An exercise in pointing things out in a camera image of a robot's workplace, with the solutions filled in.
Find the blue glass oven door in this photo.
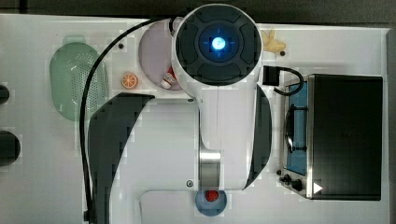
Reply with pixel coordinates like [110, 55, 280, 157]
[285, 82, 308, 175]

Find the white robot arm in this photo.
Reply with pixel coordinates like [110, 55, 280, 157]
[88, 4, 272, 224]

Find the black toaster oven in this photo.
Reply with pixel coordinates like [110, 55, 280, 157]
[277, 74, 383, 201]

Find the red ketchup bottle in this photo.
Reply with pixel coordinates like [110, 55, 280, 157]
[161, 67, 177, 90]

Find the grey oval plate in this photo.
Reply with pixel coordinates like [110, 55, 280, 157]
[138, 19, 172, 88]

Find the orange slice toy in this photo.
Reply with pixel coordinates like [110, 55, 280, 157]
[121, 73, 138, 90]

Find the red strawberry in bowl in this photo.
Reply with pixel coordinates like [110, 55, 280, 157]
[205, 190, 219, 203]

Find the blue bowl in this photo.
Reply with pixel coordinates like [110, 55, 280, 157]
[194, 189, 228, 217]

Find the peeled banana toy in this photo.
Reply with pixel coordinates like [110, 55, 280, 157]
[262, 29, 287, 53]

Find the green perforated colander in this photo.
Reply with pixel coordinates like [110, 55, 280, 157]
[49, 35, 108, 121]

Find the black cylinder holder lower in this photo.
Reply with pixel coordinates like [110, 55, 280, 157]
[0, 131, 21, 166]

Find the black cylinder holder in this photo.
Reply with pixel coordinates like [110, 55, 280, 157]
[0, 85, 10, 105]
[0, 131, 21, 166]

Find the black cylinder holder upper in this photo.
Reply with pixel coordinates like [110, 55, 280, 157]
[0, 85, 10, 105]

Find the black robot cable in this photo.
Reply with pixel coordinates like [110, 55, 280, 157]
[78, 17, 176, 223]

